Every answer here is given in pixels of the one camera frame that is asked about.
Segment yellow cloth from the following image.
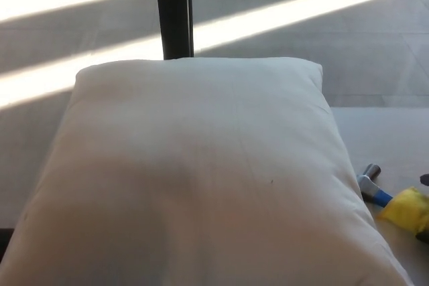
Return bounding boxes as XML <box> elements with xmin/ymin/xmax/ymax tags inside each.
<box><xmin>375</xmin><ymin>186</ymin><xmax>429</xmax><ymax>234</ymax></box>

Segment white pillow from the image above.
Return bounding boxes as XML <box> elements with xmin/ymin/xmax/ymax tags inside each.
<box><xmin>0</xmin><ymin>56</ymin><xmax>414</xmax><ymax>286</ymax></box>

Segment black pillar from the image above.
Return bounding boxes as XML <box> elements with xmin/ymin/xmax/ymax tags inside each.
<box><xmin>154</xmin><ymin>0</ymin><xmax>195</xmax><ymax>60</ymax></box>

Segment blue handled claw hammer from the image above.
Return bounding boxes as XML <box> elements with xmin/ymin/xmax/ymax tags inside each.
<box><xmin>357</xmin><ymin>163</ymin><xmax>393</xmax><ymax>207</ymax></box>

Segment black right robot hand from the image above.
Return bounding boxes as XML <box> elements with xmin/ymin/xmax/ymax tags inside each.
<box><xmin>415</xmin><ymin>172</ymin><xmax>429</xmax><ymax>242</ymax></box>

